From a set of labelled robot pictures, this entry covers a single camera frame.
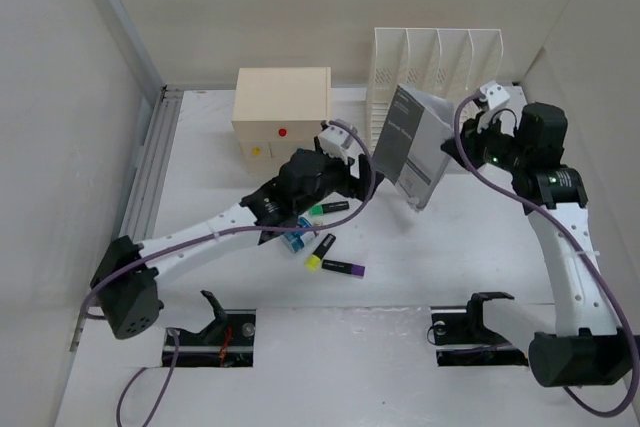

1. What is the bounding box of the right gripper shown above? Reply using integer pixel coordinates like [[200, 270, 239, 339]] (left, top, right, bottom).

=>
[[440, 110, 530, 174]]

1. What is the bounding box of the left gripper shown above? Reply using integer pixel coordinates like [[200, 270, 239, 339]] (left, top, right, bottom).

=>
[[294, 146, 381, 216]]

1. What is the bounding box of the grey booklet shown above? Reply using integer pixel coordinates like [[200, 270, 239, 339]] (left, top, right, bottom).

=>
[[373, 85, 454, 212]]

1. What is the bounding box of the blue tape dispenser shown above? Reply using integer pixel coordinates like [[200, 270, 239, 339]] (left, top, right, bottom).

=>
[[280, 216, 318, 253]]

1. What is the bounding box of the beige wooden drawer cabinet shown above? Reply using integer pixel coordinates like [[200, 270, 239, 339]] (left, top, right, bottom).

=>
[[232, 67, 332, 177]]

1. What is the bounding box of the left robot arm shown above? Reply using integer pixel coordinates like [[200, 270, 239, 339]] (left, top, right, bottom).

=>
[[83, 150, 384, 344]]

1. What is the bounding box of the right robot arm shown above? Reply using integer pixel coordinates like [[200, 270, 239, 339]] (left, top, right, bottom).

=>
[[441, 103, 639, 393]]

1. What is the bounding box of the green highlighter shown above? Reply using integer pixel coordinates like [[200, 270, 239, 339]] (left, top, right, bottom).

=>
[[309, 201, 350, 216]]

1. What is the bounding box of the white file organizer rack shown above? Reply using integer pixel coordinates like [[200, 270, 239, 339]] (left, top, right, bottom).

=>
[[366, 27, 504, 150]]

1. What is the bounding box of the purple highlighter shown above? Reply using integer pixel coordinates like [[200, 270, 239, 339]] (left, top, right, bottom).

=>
[[321, 259, 365, 278]]

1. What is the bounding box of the yellow highlighter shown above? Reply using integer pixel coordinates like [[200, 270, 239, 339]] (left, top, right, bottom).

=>
[[305, 233, 336, 271]]

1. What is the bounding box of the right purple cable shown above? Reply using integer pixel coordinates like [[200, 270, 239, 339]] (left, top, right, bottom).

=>
[[453, 94, 640, 419]]

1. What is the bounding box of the purple cable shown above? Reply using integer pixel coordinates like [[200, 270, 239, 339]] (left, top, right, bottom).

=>
[[82, 119, 379, 427], [453, 94, 640, 419]]

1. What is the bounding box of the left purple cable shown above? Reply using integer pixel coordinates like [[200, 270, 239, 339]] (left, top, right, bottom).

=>
[[82, 119, 379, 427]]

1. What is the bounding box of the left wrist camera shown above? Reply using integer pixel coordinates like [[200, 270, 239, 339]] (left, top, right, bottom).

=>
[[316, 120, 356, 165]]

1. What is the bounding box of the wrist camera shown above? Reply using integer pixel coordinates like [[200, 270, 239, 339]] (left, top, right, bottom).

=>
[[475, 81, 510, 112], [316, 120, 356, 165]]

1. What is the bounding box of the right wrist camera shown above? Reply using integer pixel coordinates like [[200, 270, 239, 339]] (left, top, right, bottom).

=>
[[475, 81, 510, 112]]

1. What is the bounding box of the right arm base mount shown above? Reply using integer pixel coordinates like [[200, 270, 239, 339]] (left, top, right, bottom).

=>
[[426, 292, 529, 367]]

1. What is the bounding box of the aluminium frame rail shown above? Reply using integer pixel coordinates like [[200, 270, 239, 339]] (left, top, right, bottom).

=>
[[83, 0, 181, 339]]

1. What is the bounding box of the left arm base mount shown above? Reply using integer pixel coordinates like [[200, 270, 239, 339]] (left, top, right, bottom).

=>
[[175, 290, 257, 368]]

